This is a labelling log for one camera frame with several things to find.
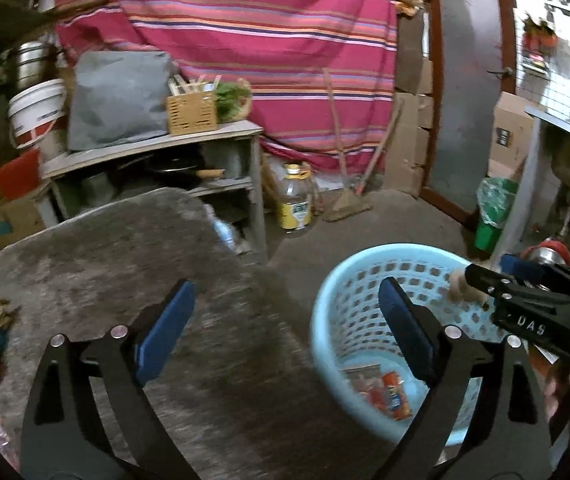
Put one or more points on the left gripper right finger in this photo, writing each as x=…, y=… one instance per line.
x=508, y=436

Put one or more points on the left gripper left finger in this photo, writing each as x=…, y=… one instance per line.
x=62, y=434

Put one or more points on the orange snack packet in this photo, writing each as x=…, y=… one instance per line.
x=397, y=404

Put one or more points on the brown paper ball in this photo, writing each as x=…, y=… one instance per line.
x=460, y=290

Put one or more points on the grey shaggy table rug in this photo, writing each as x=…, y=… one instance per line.
x=239, y=395

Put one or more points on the light blue plastic basket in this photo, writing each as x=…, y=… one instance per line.
x=348, y=330

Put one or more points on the cardboard box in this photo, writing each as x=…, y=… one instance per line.
x=510, y=136

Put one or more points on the red plastic basin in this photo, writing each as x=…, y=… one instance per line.
x=20, y=176

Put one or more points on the yellow label oil bottle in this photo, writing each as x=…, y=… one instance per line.
x=295, y=198

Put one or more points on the wooden framed door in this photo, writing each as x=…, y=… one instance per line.
x=472, y=47

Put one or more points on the white side table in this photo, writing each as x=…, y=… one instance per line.
x=222, y=167

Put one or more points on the white plastic bucket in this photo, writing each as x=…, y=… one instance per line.
x=36, y=111

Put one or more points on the green leafy vegetable bag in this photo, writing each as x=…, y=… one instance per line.
x=233, y=100

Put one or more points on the red striped hanging cloth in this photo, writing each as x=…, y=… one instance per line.
x=322, y=72

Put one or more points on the steel stock pot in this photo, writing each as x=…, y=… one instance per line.
x=32, y=63

